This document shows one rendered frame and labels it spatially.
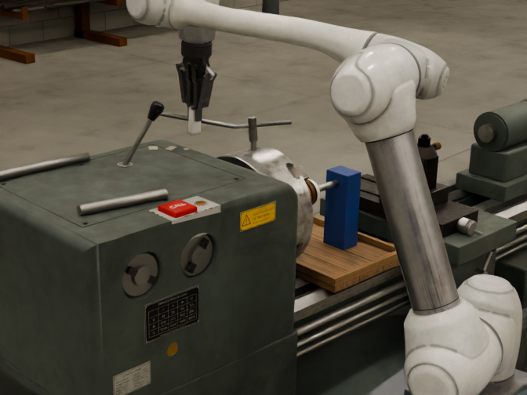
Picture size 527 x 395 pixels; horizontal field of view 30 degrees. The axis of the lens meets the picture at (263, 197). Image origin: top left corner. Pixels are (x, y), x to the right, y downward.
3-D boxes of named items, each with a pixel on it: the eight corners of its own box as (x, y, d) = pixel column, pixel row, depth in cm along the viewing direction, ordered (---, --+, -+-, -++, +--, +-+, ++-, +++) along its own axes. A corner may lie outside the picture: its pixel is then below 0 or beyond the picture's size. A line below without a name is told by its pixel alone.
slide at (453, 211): (441, 239, 279) (442, 224, 278) (328, 199, 308) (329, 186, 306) (477, 223, 291) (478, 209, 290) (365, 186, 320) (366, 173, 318)
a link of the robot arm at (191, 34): (199, 11, 243) (198, 35, 245) (170, 15, 237) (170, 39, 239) (223, 18, 237) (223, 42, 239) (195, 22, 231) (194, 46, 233)
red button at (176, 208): (176, 222, 201) (175, 212, 200) (157, 214, 205) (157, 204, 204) (198, 215, 205) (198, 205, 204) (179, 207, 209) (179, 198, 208)
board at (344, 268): (334, 293, 259) (335, 279, 257) (241, 251, 283) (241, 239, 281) (405, 262, 279) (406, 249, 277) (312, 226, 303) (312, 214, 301)
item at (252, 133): (258, 159, 254) (256, 115, 251) (259, 161, 251) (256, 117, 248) (250, 160, 253) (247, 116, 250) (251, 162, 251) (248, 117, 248)
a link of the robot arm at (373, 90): (513, 378, 212) (477, 426, 194) (445, 382, 221) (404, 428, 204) (418, 31, 200) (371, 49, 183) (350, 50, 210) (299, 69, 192)
